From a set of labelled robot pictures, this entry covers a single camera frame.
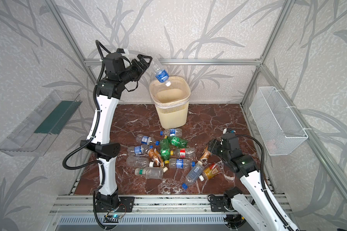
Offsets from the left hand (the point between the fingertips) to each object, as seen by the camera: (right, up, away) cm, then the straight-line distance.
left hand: (149, 56), depth 67 cm
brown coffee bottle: (+30, -52, +21) cm, 64 cm away
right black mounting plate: (+34, -74, +6) cm, 82 cm away
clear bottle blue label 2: (-12, -50, +21) cm, 56 cm away
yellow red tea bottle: (+31, -60, +12) cm, 68 cm away
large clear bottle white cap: (-10, -55, +15) cm, 58 cm away
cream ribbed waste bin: (+10, -20, +14) cm, 27 cm away
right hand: (+32, -41, +9) cm, 53 cm away
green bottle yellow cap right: (+12, -45, +26) cm, 54 cm away
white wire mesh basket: (+58, -35, -5) cm, 68 cm away
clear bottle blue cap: (+22, -61, +11) cm, 66 cm away
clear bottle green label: (-4, -62, +16) cm, 64 cm away
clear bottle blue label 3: (+15, -56, +16) cm, 60 cm away
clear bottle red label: (+17, -51, +19) cm, 57 cm away
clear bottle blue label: (-10, -44, +26) cm, 52 cm away
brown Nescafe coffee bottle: (-1, -53, +18) cm, 56 cm away
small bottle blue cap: (+8, -40, +31) cm, 51 cm away
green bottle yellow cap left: (+4, -50, +21) cm, 54 cm away
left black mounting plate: (-13, -74, +6) cm, 76 cm away
